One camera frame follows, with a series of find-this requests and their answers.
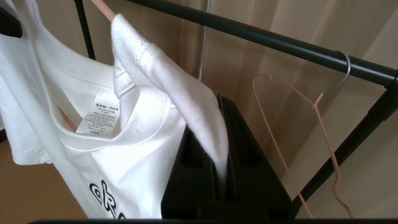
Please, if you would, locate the black clothes rack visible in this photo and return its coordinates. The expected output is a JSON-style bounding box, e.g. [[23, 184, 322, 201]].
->
[[73, 0, 398, 218]]

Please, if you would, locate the pink clothes hanger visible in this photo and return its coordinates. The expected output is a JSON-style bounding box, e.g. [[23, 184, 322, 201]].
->
[[57, 0, 118, 132], [252, 51, 356, 219]]

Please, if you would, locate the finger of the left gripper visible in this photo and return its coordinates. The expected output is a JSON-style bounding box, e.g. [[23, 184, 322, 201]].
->
[[0, 6, 24, 39]]

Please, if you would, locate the white garment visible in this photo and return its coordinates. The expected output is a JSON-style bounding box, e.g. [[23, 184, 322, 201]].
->
[[0, 0, 230, 219]]

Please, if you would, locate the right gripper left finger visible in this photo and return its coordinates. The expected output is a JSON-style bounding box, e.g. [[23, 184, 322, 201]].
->
[[160, 126, 228, 219]]

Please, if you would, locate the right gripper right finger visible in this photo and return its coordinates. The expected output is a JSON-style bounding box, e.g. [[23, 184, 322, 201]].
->
[[216, 95, 293, 219]]

